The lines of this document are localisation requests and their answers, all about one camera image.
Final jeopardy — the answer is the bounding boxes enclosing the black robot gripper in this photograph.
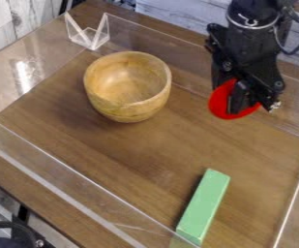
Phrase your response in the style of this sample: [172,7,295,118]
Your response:
[205,15,284,114]

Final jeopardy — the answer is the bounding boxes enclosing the red felt strawberry toy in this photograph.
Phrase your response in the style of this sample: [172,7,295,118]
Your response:
[207,78,261,120]

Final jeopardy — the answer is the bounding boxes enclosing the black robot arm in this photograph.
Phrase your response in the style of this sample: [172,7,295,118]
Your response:
[204,0,299,119]

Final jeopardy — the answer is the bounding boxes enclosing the wooden bowl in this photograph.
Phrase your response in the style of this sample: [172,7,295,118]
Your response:
[83,51,172,123]

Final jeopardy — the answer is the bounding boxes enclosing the green rectangular block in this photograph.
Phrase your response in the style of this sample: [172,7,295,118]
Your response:
[176,169,231,246]

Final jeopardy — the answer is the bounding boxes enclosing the black table clamp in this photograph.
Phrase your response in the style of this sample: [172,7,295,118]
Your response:
[11,205,56,248]

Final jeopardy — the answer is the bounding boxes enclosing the clear acrylic corner bracket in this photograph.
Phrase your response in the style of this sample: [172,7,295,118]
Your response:
[64,13,109,50]

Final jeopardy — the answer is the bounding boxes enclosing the clear acrylic tray wall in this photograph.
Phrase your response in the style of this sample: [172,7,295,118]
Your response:
[0,109,200,248]

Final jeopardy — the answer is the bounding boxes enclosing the black cable bottom left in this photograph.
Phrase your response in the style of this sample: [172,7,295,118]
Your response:
[0,220,32,248]

